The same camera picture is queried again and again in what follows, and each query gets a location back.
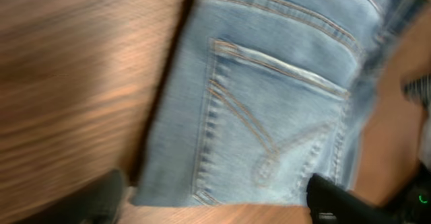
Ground light blue denim jeans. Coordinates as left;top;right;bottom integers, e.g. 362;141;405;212
132;0;428;207

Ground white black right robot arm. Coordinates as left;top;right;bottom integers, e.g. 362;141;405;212
385;74;430;224

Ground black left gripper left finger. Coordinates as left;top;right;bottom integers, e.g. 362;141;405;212
15;169;127;224

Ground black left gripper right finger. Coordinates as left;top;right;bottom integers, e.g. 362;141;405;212
306;174;400;224

